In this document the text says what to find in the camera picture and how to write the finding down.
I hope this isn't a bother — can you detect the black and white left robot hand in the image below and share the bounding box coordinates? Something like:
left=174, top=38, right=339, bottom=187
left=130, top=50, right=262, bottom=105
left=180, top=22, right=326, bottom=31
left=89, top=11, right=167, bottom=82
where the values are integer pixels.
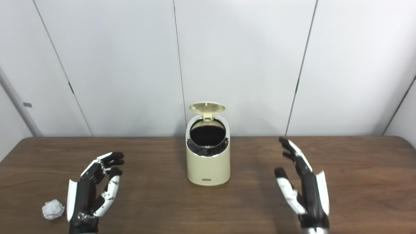
left=66, top=152, right=125, bottom=228

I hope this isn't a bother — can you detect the white paper ball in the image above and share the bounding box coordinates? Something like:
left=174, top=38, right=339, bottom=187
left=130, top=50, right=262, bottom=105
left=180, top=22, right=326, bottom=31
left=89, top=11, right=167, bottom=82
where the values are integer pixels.
left=42, top=200, right=65, bottom=220

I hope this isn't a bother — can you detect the black bin liner bag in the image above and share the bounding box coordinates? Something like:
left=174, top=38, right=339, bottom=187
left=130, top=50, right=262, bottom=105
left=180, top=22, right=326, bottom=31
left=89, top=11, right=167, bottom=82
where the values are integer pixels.
left=188, top=119, right=229, bottom=157

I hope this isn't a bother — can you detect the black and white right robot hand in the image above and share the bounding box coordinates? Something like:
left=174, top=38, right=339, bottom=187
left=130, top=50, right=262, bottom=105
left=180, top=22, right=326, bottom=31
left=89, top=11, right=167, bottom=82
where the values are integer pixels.
left=274, top=137, right=330, bottom=229

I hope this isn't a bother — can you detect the cream-colored bin body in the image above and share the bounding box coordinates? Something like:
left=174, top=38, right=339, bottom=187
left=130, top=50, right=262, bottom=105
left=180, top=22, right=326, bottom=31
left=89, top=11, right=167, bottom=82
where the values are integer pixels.
left=186, top=114, right=231, bottom=186

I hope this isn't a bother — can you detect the round cream-colored bin lid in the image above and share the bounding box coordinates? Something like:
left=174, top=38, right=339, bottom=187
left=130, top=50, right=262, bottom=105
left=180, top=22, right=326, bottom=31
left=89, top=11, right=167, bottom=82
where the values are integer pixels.
left=189, top=102, right=226, bottom=122

